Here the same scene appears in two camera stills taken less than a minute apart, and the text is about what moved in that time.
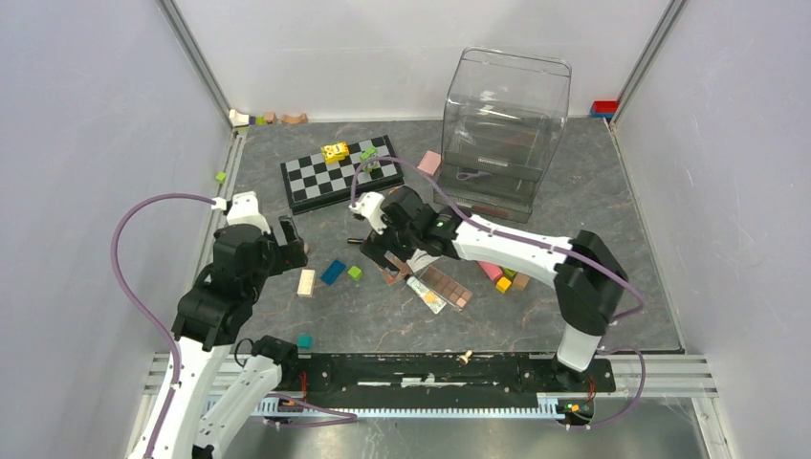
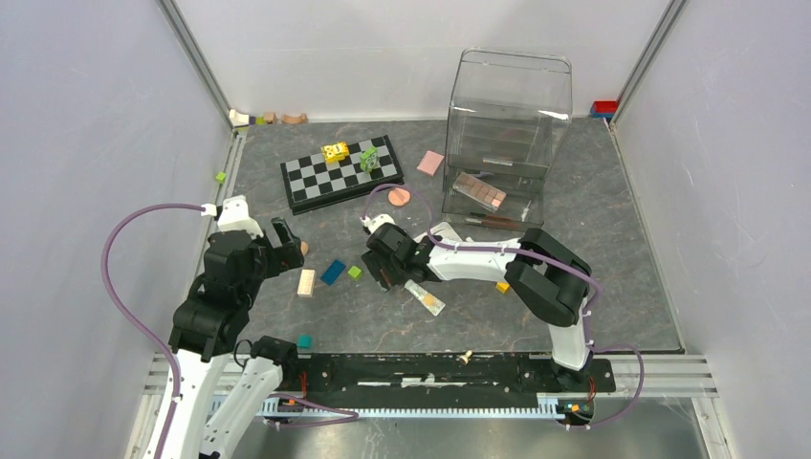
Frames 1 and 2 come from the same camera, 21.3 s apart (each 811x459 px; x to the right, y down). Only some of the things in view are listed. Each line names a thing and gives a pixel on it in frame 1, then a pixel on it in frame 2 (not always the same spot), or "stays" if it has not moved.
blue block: x=332 y=273 stays
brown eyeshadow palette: x=446 y=288 → x=480 y=192
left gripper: x=290 y=254 stays
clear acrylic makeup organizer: x=503 y=115 stays
